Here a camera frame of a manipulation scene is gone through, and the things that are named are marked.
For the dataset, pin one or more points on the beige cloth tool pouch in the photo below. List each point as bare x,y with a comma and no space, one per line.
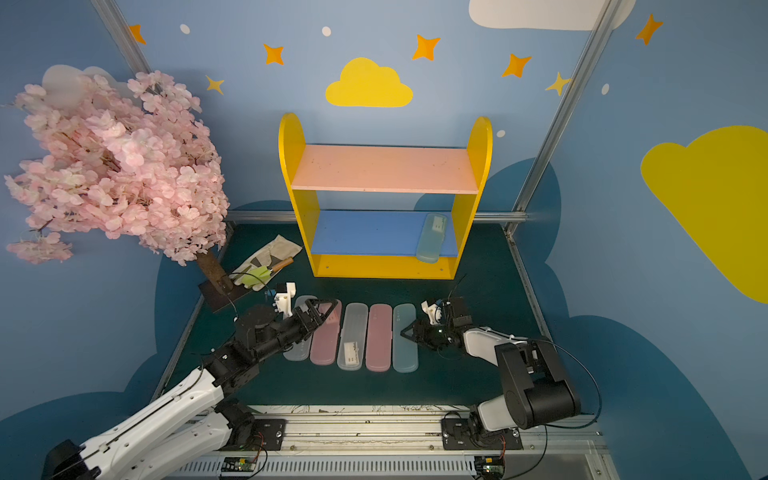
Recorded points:
278,249

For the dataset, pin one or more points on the aluminium frame post right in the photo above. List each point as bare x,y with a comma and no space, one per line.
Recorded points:
608,18

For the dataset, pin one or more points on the left controller board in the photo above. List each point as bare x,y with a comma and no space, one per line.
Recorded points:
239,466

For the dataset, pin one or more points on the aluminium frame post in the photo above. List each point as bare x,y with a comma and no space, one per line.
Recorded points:
608,18
119,30

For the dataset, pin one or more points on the pink cherry blossom tree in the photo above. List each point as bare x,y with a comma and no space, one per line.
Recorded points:
136,163

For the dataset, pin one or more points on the aluminium frame post left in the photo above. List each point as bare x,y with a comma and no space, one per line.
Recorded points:
119,30

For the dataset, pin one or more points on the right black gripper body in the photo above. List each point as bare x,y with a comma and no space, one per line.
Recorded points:
430,332

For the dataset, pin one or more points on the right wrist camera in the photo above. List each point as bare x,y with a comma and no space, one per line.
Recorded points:
433,311

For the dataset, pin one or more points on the teal pencil case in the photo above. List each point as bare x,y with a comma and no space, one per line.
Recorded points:
432,237
404,350

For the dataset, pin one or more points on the green garden trowel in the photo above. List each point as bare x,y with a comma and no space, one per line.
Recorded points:
259,277

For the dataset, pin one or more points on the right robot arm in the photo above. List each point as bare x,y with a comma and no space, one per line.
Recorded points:
536,387

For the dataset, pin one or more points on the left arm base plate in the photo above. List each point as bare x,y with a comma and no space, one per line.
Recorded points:
267,433

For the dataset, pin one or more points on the pink pencil case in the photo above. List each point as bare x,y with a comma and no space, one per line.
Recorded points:
378,353
324,345

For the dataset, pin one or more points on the pink pencil case top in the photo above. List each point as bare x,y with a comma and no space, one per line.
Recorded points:
324,345

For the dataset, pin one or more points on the yellow toy shelf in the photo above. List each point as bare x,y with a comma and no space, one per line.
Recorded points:
381,244

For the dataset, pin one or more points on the controller board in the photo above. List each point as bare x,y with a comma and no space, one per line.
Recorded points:
239,466
488,468

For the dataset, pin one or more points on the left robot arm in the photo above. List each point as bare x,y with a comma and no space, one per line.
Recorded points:
198,415

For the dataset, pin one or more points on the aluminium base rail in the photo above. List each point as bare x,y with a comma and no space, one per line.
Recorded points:
401,442

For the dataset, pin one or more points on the pink pencil case bottom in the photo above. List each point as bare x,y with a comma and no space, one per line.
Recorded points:
378,353

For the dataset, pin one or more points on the right controller board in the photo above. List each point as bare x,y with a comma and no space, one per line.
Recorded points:
488,468

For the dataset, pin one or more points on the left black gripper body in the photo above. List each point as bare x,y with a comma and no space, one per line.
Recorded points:
306,317

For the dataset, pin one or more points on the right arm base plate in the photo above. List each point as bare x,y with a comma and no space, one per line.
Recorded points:
459,433

